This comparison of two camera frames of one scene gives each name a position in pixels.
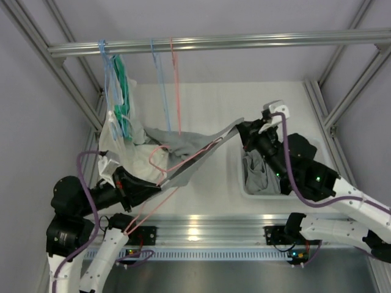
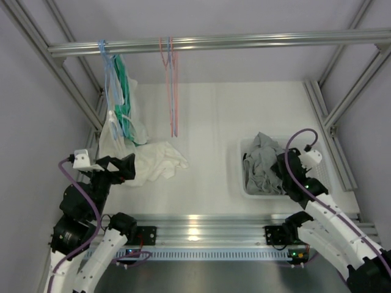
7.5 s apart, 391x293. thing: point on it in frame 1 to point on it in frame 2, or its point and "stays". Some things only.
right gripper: [249, 133] to [277, 169]
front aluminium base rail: [202, 231] stays
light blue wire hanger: [157, 65] to [171, 89]
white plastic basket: [321, 156] stays
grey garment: [259, 177] stays
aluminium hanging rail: [91, 49] stays
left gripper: [140, 190] to [126, 165]
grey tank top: [187, 152] to [261, 178]
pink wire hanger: [206, 148] to [166, 64]
